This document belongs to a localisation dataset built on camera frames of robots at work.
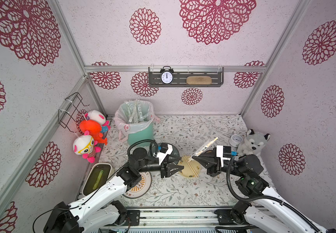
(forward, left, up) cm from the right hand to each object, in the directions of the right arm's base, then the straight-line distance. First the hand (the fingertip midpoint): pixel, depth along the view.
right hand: (193, 155), depth 56 cm
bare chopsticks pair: (-3, +1, -2) cm, 4 cm away
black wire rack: (+23, +62, 0) cm, 67 cm away
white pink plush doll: (+37, +58, -17) cm, 70 cm away
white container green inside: (+5, +50, -31) cm, 60 cm away
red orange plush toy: (+28, +57, -18) cm, 66 cm away
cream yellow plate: (+10, -1, -38) cm, 39 cm away
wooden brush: (+53, -8, -1) cm, 54 cm away
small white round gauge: (+33, -36, -35) cm, 60 cm away
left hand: (+2, +4, -11) cm, 12 cm away
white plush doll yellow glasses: (+15, +56, -16) cm, 60 cm away
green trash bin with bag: (+30, +30, -12) cm, 45 cm away
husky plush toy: (+20, -39, -21) cm, 49 cm away
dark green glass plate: (+22, +7, -35) cm, 42 cm away
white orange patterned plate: (-2, +26, -36) cm, 44 cm away
